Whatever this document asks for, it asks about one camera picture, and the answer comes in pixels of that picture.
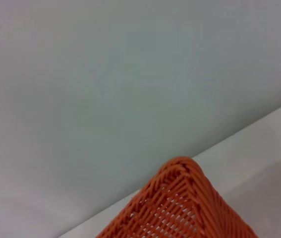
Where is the orange woven plastic basket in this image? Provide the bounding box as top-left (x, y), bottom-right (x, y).
top-left (96, 156), bottom-right (257, 238)

